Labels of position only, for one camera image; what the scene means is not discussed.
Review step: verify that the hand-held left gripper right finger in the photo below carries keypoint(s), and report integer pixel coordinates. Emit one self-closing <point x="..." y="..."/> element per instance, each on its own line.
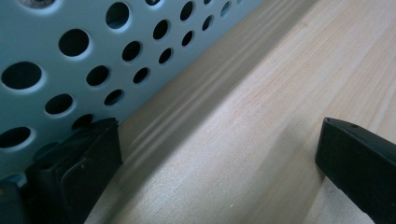
<point x="358" y="165"/>

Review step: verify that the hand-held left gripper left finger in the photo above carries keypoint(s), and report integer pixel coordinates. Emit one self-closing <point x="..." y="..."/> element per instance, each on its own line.
<point x="84" y="174"/>

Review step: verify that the light blue perforated panel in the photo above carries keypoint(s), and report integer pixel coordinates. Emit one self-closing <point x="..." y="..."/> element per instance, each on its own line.
<point x="93" y="46"/>

